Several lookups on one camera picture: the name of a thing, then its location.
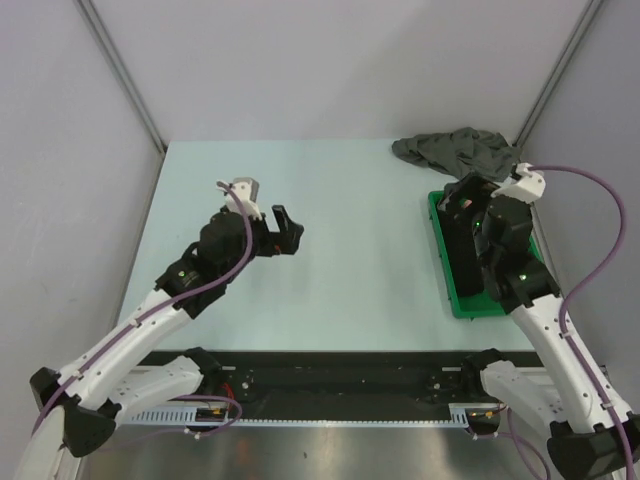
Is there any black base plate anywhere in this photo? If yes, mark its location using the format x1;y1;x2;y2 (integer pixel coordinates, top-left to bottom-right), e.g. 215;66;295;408
189;347;541;423

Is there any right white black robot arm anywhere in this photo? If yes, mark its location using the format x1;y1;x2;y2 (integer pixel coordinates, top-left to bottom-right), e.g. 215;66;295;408
433;173;639;479

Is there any green plastic tray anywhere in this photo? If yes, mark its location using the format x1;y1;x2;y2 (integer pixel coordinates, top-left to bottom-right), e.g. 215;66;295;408
428;191;558;320

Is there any aluminium corner post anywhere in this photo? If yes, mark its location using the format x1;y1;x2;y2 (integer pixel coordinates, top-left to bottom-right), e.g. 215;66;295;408
513;0;608;148
74;0;168;158

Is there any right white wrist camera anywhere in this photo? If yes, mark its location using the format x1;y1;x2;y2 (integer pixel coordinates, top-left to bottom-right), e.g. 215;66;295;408
491;163;546;204

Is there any purple cable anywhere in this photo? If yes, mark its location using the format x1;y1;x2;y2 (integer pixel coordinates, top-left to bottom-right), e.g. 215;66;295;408
30;182;254;441
529;164;639;480

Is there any black rolled t shirt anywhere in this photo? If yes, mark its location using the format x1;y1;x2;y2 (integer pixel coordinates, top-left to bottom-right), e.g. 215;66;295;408
439;182;486;297

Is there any right aluminium corner post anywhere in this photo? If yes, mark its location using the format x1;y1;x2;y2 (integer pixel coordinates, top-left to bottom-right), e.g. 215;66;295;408
513;0;608;148

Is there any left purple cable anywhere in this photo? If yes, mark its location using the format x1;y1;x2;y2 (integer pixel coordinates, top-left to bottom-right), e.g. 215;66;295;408
30;182;254;441

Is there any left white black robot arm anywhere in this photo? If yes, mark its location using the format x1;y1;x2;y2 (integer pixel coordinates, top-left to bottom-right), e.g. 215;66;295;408
15;205;304;479

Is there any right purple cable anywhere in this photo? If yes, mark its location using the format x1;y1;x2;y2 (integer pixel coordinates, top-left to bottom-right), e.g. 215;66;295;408
529;164;639;480

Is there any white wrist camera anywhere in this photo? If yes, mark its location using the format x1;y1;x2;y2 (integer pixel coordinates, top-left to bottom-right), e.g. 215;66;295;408
491;163;546;204
216;177;262;220

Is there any white slotted cable duct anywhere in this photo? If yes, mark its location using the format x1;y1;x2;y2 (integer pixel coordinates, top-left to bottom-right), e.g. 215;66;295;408
124;403;232;427

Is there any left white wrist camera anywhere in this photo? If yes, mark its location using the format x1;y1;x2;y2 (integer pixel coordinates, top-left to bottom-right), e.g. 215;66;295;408
216;177;262;220

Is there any left aluminium corner post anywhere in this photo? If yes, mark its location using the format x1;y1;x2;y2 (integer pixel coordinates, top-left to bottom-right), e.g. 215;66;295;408
74;0;168;158

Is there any grey t shirt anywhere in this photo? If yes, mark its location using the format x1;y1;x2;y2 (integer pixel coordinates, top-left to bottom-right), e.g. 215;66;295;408
391;127;521;182

